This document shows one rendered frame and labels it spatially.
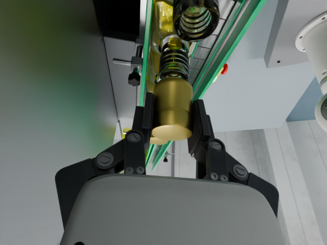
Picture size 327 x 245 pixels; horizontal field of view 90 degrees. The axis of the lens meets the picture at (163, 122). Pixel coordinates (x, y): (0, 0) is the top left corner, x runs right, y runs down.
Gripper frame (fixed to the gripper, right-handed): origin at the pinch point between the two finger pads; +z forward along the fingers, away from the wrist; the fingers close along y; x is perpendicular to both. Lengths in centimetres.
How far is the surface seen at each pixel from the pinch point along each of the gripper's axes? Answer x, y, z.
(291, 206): -173, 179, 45
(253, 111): -47, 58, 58
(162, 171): -261, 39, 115
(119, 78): -23.8, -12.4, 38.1
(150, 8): 2.0, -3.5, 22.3
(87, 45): -2.5, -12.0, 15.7
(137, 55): -9.6, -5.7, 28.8
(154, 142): -10.8, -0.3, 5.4
